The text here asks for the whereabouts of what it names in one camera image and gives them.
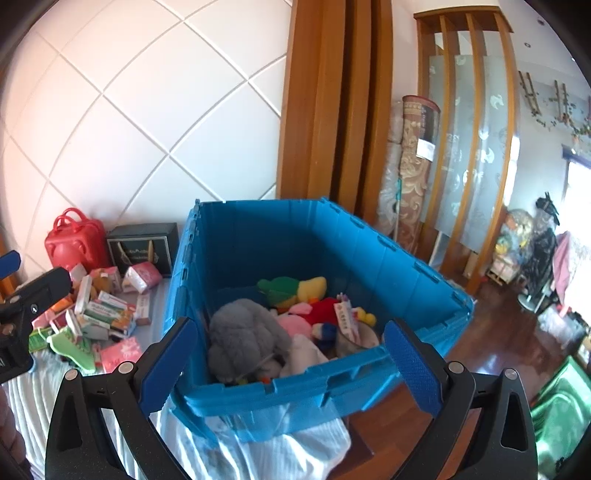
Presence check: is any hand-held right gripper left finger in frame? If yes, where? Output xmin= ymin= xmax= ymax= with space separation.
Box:
xmin=45 ymin=316 xmax=199 ymax=480

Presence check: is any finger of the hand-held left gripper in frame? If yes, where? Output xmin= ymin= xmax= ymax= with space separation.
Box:
xmin=0 ymin=250 xmax=22 ymax=280
xmin=7 ymin=267 xmax=73 ymax=319

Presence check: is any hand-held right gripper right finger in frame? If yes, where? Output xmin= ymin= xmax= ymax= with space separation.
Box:
xmin=384 ymin=318 xmax=539 ymax=480

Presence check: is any blue plastic crate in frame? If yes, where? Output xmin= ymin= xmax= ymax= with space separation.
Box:
xmin=163 ymin=198 xmax=475 ymax=446

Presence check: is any white red carton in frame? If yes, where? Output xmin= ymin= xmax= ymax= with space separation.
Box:
xmin=74 ymin=275 xmax=93 ymax=315

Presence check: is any large pink box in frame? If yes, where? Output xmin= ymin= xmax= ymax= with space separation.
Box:
xmin=99 ymin=336 xmax=144 ymax=374

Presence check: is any brown plush toy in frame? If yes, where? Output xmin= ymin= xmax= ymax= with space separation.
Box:
xmin=88 ymin=272 xmax=109 ymax=301

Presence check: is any red toy suitcase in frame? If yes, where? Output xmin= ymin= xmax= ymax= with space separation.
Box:
xmin=45 ymin=208 xmax=109 ymax=273

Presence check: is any green plush stocking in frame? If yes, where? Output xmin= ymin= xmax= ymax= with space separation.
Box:
xmin=46 ymin=329 xmax=98 ymax=374

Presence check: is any orange white medicine box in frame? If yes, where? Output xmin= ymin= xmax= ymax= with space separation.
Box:
xmin=135 ymin=293 xmax=153 ymax=326

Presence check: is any long green orange box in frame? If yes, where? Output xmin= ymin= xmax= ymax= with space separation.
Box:
xmin=81 ymin=300 xmax=137 ymax=335

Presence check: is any grey plush toy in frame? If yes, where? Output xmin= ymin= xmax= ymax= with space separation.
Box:
xmin=208 ymin=298 xmax=293 ymax=384

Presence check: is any pink white tag card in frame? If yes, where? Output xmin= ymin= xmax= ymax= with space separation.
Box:
xmin=333 ymin=293 xmax=360 ymax=344

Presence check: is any pink tissue pack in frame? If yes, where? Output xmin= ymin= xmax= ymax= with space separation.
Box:
xmin=124 ymin=262 xmax=163 ymax=294

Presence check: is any pink pig plush red dress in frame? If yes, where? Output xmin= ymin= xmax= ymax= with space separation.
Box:
xmin=277 ymin=298 xmax=345 ymax=340

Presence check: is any white cloth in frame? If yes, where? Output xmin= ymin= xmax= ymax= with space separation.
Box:
xmin=281 ymin=333 xmax=329 ymax=378

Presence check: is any dark green gift bag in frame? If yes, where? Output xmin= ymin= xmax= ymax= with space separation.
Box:
xmin=107 ymin=223 xmax=180 ymax=278

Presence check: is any green yellow duck plush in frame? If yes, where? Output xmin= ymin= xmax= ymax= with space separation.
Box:
xmin=257 ymin=276 xmax=328 ymax=309

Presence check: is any green fabric item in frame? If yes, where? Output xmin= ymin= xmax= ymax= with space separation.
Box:
xmin=529 ymin=355 xmax=591 ymax=480

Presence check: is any pile of household clutter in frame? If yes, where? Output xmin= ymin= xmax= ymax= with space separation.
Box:
xmin=492 ymin=194 xmax=591 ymax=352

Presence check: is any rolled patterned carpet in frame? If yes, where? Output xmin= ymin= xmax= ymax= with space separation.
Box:
xmin=376 ymin=95 xmax=441 ymax=250

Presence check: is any wooden frosted glass partition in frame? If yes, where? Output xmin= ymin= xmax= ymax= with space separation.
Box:
xmin=413 ymin=10 xmax=520 ymax=296

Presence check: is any bright window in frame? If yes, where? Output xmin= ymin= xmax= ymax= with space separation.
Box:
xmin=563 ymin=145 xmax=591 ymax=232

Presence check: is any wooden pillar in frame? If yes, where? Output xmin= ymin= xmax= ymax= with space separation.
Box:
xmin=276 ymin=0 xmax=394 ymax=217

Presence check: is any wall vine decoration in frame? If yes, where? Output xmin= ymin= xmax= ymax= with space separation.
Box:
xmin=517 ymin=69 xmax=591 ymax=139

